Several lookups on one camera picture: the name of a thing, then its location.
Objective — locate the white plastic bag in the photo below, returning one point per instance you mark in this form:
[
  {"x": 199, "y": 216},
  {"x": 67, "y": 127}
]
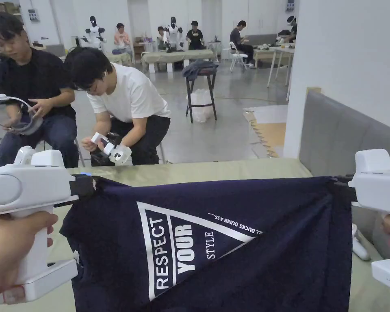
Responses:
[{"x": 201, "y": 104}]

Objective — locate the grey sofa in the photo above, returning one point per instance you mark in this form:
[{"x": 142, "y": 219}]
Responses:
[{"x": 263, "y": 39}]

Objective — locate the dark blue printed shirt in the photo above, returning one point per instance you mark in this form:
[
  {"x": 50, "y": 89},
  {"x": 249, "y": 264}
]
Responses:
[{"x": 279, "y": 247}]

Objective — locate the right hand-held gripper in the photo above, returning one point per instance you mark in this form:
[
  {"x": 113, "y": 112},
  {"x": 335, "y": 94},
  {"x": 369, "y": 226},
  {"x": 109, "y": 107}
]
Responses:
[{"x": 380, "y": 188}]

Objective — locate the white humanoid robot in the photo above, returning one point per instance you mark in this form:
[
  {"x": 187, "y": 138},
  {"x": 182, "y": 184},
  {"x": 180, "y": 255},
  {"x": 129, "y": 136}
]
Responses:
[
  {"x": 93, "y": 34},
  {"x": 174, "y": 34}
]

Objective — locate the foam floor mats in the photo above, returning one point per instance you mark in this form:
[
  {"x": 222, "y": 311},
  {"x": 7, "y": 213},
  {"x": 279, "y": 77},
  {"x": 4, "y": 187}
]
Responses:
[{"x": 266, "y": 130}]

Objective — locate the bed with pale green sheet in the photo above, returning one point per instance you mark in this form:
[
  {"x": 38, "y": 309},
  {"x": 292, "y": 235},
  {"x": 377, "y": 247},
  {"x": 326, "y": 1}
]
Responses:
[{"x": 214, "y": 172}]

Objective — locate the person's left hand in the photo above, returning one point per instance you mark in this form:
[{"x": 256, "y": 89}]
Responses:
[{"x": 6, "y": 247}]

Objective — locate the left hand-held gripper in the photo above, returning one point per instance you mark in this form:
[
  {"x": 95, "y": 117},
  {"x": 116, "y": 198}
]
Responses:
[{"x": 26, "y": 185}]

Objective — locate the white hand controller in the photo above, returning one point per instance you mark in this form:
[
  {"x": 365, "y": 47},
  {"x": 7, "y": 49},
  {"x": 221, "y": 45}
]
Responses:
[{"x": 360, "y": 243}]

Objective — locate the grey padded headboard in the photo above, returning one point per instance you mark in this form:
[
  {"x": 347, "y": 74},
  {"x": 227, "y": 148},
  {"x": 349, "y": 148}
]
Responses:
[{"x": 338, "y": 136}]

